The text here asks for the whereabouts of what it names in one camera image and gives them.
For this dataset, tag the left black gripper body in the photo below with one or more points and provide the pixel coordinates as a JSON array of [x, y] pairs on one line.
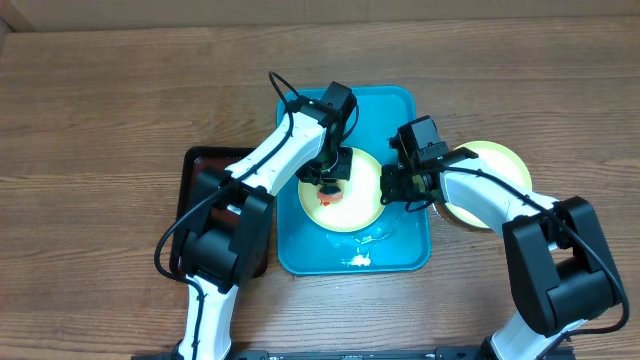
[[331, 168]]

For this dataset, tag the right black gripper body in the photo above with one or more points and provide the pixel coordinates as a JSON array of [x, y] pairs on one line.
[[392, 185]]

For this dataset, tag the green and red sponge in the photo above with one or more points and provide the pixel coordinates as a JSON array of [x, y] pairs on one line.
[[329, 194]]

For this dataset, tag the yellow plate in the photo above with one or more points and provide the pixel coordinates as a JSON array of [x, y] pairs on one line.
[[505, 162], [360, 203]]

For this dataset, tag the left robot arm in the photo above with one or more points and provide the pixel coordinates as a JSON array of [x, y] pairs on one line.
[[219, 239]]

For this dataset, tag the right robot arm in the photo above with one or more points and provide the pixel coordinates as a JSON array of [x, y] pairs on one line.
[[563, 279]]

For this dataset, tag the teal plastic tray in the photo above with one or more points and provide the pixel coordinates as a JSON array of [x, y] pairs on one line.
[[396, 241]]

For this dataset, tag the black tray with red water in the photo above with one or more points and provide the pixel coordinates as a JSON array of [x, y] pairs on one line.
[[197, 159]]

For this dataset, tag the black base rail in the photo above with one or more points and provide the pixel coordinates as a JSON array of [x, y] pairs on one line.
[[440, 353]]

